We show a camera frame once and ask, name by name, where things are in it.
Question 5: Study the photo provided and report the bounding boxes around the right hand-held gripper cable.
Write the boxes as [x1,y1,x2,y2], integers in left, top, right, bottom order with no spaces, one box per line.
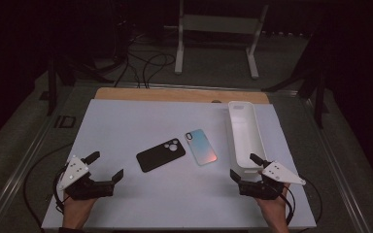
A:
[283,176,323,226]

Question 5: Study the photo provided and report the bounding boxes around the person's right hand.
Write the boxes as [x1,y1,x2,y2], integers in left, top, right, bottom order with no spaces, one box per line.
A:
[255,183,290,221]

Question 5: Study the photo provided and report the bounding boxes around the black floor cables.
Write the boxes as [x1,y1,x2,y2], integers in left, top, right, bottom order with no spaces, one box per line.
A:
[114,30,177,89]

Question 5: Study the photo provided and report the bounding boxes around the white metal stand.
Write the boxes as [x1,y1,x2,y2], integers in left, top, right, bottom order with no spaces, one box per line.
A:
[164,0,270,81]

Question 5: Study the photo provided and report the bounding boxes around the white table board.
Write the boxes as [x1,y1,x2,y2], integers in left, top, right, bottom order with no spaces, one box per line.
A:
[41,98,318,231]

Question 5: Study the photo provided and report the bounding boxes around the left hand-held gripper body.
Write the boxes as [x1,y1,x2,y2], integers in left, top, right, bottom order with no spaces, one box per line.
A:
[57,154,116,201]

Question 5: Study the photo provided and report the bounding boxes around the left hand-held gripper cable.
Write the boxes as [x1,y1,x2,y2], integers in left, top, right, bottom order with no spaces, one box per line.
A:
[22,142,75,228]

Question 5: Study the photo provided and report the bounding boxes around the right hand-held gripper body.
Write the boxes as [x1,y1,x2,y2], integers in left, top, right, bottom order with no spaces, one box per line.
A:
[238,160,306,201]

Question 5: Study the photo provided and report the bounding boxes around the hand-held gripper cable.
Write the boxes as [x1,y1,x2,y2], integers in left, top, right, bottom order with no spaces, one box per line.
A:
[22,142,75,228]
[283,176,323,226]

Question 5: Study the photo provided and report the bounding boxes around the black phone case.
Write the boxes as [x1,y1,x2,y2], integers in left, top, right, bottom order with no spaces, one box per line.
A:
[135,138,187,174]

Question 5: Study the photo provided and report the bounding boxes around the black stand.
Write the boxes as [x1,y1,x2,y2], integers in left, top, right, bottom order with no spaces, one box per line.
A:
[261,32,330,129]
[39,52,115,117]

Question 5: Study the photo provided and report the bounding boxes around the blue pink gradient phone case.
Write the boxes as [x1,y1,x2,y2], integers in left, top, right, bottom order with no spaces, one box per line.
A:
[185,128,219,167]

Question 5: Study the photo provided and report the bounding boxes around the long white plastic bin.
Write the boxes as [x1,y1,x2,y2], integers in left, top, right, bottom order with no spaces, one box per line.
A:
[227,100,269,177]

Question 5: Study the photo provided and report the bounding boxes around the metal floor rail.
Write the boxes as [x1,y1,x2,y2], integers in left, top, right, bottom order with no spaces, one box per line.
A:
[299,96,372,233]
[73,81,300,97]
[0,86,76,233]

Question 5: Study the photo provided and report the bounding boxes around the person's left hand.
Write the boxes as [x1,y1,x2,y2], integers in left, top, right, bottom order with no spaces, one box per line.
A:
[62,193,97,222]

